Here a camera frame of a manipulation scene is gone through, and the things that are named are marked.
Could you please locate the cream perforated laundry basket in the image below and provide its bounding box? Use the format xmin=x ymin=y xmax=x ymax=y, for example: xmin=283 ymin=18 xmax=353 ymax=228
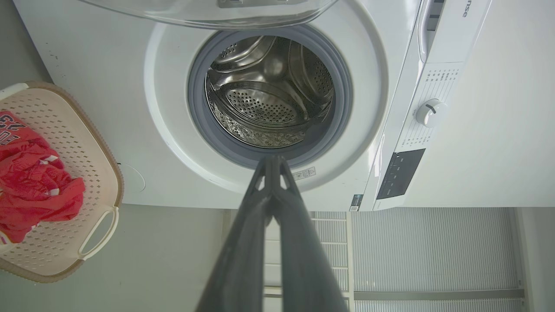
xmin=0 ymin=81 xmax=124 ymax=283

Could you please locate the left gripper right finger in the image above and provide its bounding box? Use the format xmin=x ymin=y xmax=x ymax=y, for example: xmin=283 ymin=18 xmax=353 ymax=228
xmin=273 ymin=156 xmax=349 ymax=312

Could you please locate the white front-load washing machine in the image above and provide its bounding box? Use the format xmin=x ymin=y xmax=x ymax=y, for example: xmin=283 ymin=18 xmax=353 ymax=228
xmin=13 ymin=0 xmax=493 ymax=212

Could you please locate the white ribbed panel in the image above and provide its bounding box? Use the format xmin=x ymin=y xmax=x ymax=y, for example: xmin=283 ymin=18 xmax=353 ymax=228
xmin=351 ymin=207 xmax=527 ymax=312

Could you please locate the small white warning sticker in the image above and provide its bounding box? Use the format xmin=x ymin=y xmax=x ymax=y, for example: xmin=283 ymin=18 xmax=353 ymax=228
xmin=291 ymin=167 xmax=317 ymax=181

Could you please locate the black-rimmed glass washer door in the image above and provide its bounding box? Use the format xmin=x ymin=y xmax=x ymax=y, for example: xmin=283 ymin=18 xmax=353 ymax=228
xmin=78 ymin=0 xmax=340 ymax=30

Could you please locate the white detergent drawer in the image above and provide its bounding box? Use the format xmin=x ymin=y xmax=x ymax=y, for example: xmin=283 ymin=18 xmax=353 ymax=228
xmin=418 ymin=0 xmax=493 ymax=63

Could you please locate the red jersey garment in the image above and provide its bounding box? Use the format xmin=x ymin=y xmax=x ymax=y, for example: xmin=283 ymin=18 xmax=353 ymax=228
xmin=0 ymin=110 xmax=86 ymax=243

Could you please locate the perforated steel washer drum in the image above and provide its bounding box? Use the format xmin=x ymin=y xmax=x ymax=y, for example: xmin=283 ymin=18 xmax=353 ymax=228
xmin=205 ymin=36 xmax=334 ymax=149

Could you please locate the white slatted rack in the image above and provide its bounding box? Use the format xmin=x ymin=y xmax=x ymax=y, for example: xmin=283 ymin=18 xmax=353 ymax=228
xmin=223 ymin=210 xmax=354 ymax=312

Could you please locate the round white filter cover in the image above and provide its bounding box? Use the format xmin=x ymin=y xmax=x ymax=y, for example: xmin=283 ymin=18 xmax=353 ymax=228
xmin=117 ymin=162 xmax=146 ymax=194

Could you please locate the black control display panel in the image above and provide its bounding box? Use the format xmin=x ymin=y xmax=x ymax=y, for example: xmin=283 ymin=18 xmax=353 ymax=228
xmin=375 ymin=148 xmax=426 ymax=201

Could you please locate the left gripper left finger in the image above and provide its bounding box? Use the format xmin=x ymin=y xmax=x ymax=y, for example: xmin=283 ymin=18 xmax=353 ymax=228
xmin=196 ymin=156 xmax=274 ymax=312

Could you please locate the white round program dial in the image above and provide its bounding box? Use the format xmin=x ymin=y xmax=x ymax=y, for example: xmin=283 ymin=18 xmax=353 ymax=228
xmin=415 ymin=99 xmax=448 ymax=128

